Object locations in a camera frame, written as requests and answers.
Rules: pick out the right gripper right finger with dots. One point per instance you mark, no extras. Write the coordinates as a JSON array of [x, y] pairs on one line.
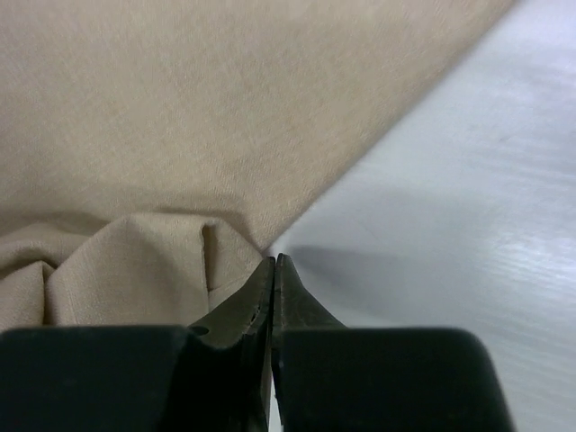
[[329, 377]]

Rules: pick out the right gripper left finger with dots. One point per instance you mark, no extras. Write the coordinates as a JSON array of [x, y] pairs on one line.
[[208, 376]]

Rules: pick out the beige cloth napkin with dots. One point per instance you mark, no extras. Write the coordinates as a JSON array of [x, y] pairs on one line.
[[152, 150]]

